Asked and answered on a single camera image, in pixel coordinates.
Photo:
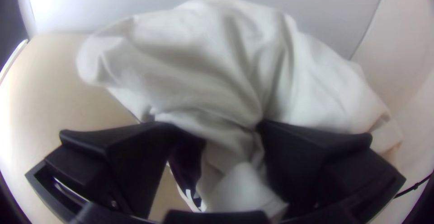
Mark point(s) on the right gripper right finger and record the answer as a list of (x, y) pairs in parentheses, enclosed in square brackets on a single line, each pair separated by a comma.
[(315, 163)]

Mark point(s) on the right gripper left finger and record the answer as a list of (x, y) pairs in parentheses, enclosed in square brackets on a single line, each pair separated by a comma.
[(129, 156)]

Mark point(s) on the white t-shirt with orange print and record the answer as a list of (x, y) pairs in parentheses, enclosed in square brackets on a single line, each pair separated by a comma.
[(220, 64)]

